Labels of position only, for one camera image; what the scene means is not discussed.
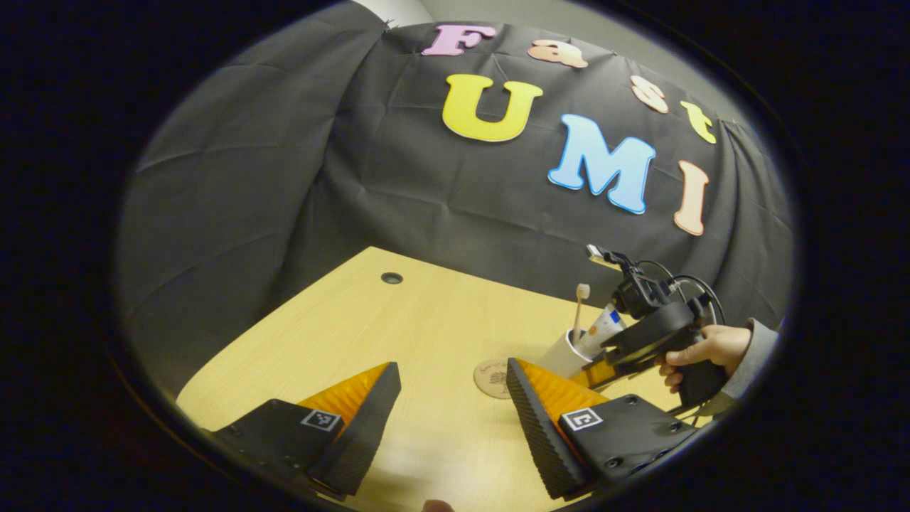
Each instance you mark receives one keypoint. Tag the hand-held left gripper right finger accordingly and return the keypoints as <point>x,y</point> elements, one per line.
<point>540,441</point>

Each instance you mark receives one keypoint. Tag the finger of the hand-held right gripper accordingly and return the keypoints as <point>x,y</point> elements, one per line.
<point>601,373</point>

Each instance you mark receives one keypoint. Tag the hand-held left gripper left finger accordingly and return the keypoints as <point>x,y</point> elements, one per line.
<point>366,434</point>

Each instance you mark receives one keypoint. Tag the white toothpaste tube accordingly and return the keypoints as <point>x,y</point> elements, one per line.
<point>601,331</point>

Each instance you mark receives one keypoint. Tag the round cork coaster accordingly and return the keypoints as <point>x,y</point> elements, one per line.
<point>490,380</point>

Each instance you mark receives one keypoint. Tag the beige toothbrush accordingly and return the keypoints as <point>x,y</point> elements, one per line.
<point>582,290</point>

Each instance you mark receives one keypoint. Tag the light wooden desktop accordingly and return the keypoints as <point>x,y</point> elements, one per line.
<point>426,320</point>

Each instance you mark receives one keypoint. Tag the black backdrop cloth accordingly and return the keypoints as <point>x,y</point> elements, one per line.
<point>355,178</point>

